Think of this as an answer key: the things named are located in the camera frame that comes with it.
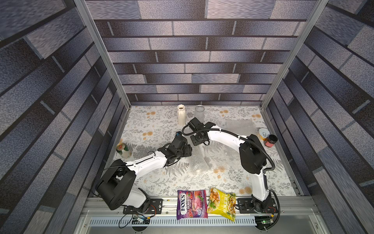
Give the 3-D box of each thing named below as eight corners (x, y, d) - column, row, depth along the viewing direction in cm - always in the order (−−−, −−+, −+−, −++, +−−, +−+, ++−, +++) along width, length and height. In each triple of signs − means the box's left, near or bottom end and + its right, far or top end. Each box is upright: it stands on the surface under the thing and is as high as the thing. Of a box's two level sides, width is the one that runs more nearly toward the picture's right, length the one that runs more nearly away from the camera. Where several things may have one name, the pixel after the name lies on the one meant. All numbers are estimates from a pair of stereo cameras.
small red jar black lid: (265, 147, 98) (270, 141, 92) (262, 140, 101) (266, 134, 95) (273, 147, 98) (279, 141, 92) (270, 140, 101) (275, 134, 95)
